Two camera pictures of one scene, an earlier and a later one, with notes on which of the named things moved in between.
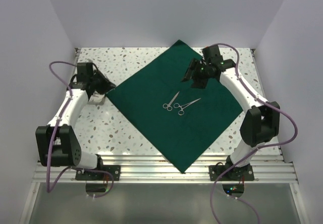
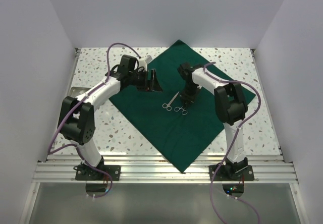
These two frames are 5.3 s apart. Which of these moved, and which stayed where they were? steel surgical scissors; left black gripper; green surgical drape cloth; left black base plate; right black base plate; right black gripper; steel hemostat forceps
Moved: right black gripper; left black gripper; steel hemostat forceps
Stayed: green surgical drape cloth; right black base plate; steel surgical scissors; left black base plate
